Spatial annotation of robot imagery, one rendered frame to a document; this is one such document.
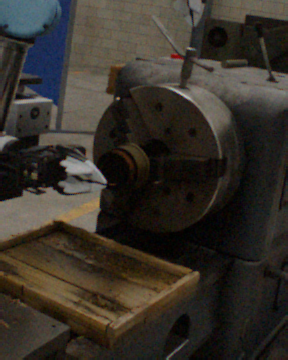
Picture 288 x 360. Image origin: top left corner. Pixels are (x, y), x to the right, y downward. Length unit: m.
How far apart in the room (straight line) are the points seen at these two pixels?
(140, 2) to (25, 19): 11.17
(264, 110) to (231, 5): 10.31
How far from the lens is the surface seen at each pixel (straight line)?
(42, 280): 1.15
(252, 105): 1.35
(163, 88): 1.26
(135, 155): 1.18
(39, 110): 1.59
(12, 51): 1.32
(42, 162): 1.08
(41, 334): 0.82
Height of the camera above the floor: 1.40
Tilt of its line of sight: 12 degrees down
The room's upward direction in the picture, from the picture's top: 8 degrees clockwise
